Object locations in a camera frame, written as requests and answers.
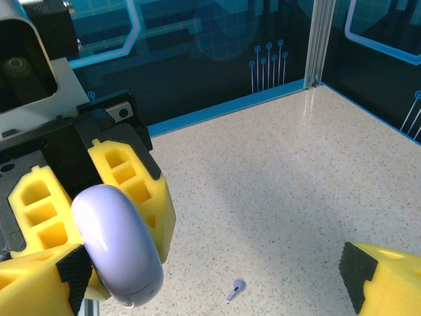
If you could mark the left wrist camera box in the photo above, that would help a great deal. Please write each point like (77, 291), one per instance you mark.
(19, 66)

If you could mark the blue table border trim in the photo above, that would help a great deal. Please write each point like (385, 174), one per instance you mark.
(230, 106)

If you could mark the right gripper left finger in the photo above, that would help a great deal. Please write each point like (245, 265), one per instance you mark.
(29, 289)

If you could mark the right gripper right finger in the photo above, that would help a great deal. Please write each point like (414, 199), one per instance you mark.
(394, 283)

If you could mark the purple earbud charging case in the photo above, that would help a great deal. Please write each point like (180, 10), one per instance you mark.
(118, 243)

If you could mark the aluminium frame post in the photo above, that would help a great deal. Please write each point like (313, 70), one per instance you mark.
(315, 42)

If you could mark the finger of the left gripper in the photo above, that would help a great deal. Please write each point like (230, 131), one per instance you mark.
(33, 202)
(131, 171)

